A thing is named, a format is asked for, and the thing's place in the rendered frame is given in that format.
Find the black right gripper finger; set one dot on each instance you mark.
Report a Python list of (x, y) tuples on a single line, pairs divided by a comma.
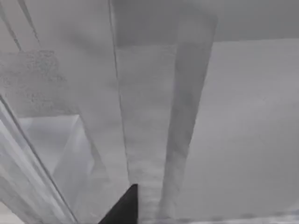
[(127, 207)]

